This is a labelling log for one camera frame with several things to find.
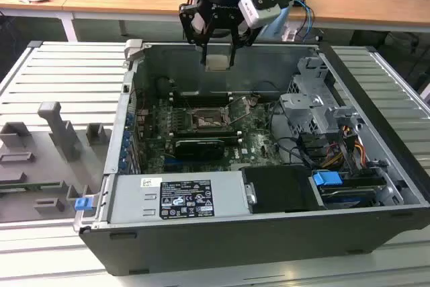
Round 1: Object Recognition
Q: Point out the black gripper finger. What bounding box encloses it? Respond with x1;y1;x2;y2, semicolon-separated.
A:
229;17;261;66
179;3;211;66

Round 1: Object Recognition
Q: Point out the silver CPU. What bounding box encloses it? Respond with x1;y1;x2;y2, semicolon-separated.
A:
205;53;232;72

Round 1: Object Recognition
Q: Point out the black RAM slot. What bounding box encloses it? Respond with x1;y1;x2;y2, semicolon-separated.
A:
169;133;244;143
171;97;233;108
171;91;233;100
169;128;243;136

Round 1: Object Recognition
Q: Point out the CPU socket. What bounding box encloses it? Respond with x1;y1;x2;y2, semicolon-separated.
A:
189;107;235;132

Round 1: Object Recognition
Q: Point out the white power adapter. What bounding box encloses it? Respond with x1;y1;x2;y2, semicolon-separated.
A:
281;26;298;43

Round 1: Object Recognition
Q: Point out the grey case latch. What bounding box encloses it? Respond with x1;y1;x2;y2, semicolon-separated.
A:
123;38;146;63

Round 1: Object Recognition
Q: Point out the silver metal drive cage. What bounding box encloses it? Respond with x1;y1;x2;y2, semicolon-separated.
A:
278;56;364;140

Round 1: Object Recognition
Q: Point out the green motherboard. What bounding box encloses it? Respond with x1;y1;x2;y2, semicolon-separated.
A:
136;93;298;173

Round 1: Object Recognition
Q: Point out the black graphics card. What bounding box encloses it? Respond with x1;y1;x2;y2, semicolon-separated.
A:
173;138;225;161

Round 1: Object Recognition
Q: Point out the black plastic shroud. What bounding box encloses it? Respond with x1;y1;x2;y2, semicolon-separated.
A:
239;165;325;214

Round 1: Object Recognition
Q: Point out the hard disk in blue carrier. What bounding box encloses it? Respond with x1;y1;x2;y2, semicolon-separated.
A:
311;171;387;209

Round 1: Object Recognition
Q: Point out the grey power supply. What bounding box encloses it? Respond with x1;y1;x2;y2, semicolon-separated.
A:
109;169;253;224

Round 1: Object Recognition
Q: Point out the grey parts rack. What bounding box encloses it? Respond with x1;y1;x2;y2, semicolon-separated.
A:
0;101;114;224

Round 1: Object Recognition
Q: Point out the blue plastic tab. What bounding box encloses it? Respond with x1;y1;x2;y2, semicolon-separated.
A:
74;197;93;212

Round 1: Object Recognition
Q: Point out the black PC case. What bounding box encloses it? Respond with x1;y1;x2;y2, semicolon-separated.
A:
73;38;430;276

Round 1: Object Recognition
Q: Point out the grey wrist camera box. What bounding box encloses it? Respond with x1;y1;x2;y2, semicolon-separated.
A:
190;13;206;35

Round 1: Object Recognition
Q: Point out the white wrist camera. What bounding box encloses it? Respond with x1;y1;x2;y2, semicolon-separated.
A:
237;0;282;29

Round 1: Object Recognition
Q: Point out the blue cable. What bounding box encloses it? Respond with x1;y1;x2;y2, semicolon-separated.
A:
294;0;316;43

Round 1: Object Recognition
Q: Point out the black cable bundle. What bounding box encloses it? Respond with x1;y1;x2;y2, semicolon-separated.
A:
268;98;330;171

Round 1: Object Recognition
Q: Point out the orange yellow wire bundle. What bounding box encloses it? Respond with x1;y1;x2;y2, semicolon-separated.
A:
322;124;370;171

